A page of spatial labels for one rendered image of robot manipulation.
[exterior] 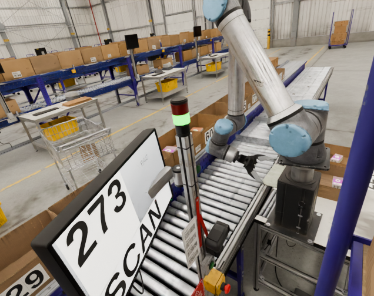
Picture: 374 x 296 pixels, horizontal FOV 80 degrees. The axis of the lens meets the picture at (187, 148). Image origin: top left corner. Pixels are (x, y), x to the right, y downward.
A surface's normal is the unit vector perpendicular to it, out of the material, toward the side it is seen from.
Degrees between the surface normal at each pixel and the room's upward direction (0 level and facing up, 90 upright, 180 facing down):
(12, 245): 89
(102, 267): 86
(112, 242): 86
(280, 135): 93
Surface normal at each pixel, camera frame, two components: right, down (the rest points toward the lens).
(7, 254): 0.81, 0.17
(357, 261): -0.12, -0.88
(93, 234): 0.95, -0.04
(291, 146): -0.62, 0.48
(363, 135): -0.87, 0.32
